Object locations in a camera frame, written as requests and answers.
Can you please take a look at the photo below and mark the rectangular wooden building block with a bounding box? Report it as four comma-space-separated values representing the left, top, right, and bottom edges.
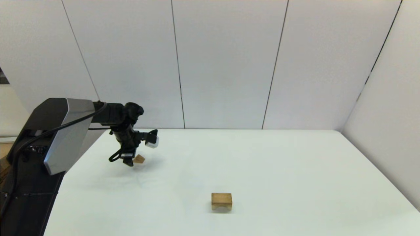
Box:
211, 192, 233, 205

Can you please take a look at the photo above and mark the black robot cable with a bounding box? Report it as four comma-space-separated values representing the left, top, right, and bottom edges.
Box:
0, 102, 123, 217

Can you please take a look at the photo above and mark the labelled brown cardboard box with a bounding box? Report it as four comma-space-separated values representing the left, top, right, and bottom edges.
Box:
0, 143, 15, 164

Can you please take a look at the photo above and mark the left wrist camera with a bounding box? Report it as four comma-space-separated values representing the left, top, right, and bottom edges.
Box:
139, 129, 160, 149

